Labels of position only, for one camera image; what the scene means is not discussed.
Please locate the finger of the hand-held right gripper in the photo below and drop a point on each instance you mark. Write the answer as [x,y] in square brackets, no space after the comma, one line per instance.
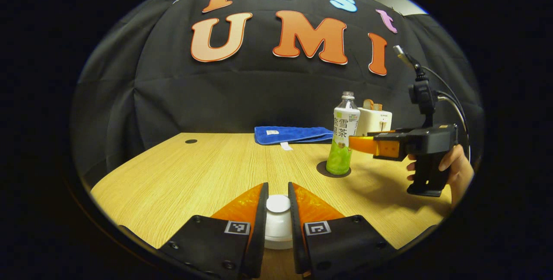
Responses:
[376,146]

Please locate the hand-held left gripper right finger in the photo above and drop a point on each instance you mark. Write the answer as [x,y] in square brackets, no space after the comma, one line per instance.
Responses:
[296,237]

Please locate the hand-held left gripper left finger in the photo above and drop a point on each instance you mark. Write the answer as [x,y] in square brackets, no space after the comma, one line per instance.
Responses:
[259,237]

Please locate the white teacup lid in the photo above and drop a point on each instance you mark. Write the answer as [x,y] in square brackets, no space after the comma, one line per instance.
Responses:
[278,215]

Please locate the white green label water bottle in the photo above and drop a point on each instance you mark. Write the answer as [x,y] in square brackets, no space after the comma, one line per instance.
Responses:
[343,133]

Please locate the dark round coaster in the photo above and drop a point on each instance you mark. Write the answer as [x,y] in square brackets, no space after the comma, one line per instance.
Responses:
[322,170]

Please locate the white toaster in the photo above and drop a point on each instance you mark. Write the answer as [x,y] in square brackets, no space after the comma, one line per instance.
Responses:
[376,120]

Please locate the toast slices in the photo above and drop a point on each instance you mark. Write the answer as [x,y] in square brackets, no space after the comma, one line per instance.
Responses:
[372,105]

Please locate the blue towel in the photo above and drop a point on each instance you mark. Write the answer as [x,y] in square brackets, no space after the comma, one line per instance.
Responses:
[293,134]

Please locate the black backdrop cloth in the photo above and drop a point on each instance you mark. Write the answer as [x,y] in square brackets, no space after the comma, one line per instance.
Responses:
[259,98]

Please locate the dark grey plain cloth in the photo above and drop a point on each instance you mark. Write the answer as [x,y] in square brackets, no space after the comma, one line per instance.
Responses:
[108,111]

